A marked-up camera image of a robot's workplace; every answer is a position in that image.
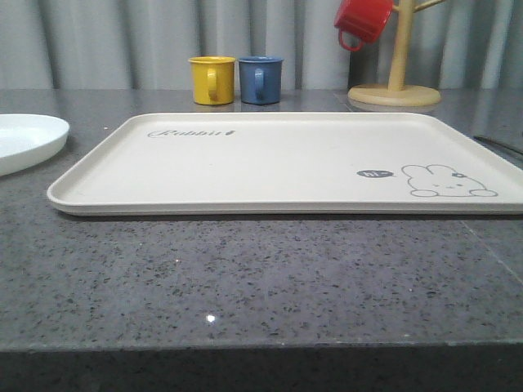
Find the white round plate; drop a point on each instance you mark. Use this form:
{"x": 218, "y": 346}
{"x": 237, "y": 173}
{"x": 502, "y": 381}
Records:
{"x": 30, "y": 139}

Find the blue enamel mug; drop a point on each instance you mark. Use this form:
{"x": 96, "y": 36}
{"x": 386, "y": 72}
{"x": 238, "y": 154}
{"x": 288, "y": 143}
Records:
{"x": 260, "y": 79}

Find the wooden mug tree stand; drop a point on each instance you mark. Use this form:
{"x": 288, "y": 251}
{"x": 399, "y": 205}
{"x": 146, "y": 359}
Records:
{"x": 396, "y": 92}

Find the cream rabbit serving tray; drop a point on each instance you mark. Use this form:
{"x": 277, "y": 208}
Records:
{"x": 241, "y": 163}

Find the red enamel mug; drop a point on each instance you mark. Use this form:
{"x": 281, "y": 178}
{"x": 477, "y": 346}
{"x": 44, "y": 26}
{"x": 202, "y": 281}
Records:
{"x": 363, "y": 19}

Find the yellow enamel mug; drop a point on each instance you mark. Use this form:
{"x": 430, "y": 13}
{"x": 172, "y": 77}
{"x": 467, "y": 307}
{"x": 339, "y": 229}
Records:
{"x": 213, "y": 79}

